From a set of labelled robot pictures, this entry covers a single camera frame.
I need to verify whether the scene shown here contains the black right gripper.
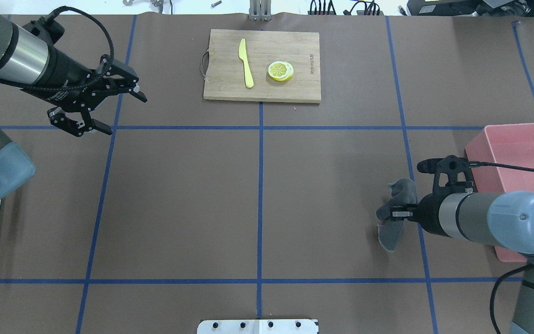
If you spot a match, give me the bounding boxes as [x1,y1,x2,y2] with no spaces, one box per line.
[390,203,420,223]

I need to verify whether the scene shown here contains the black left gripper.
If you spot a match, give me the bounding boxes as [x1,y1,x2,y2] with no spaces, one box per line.
[47,55,148,135]

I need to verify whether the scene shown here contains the grey cleaning cloth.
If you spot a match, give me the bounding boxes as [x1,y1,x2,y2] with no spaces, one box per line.
[375,178,417,252]

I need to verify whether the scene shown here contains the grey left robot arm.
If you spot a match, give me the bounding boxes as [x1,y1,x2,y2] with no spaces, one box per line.
[0,6,147,199]

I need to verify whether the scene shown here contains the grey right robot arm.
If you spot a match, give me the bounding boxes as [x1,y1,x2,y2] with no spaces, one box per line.
[386,192,534,334]

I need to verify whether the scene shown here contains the bamboo cutting board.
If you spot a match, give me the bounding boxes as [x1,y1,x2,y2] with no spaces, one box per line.
[203,28,321,104]

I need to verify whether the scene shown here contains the yellow plastic knife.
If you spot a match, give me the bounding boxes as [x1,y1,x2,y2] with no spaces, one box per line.
[238,38,254,89]

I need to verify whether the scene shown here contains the pink plastic bin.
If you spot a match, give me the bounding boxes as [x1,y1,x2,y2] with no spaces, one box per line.
[465,121,534,263]

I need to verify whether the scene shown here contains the yellow lemon slice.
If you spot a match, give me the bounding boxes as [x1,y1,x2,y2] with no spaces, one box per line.
[267,61,294,82]

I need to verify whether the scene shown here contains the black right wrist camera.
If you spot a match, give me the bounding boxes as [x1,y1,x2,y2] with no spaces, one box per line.
[417,155,474,198]

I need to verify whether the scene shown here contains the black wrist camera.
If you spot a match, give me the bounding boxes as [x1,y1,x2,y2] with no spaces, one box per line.
[417,155,474,198]
[22,17,65,45]

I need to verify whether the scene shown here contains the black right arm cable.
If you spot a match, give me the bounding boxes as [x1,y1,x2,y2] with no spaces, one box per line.
[467,161,534,177]

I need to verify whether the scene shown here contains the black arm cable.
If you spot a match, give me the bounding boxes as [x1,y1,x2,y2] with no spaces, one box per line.
[0,6,115,92]
[467,161,534,177]

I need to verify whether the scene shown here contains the metal cutting board handle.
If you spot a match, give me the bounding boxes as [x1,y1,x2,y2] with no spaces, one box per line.
[200,49,209,80]

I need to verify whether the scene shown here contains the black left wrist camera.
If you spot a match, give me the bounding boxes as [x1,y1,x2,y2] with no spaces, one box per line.
[22,17,65,45]

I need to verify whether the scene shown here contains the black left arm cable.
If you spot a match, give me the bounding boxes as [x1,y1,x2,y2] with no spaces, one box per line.
[0,6,115,92]

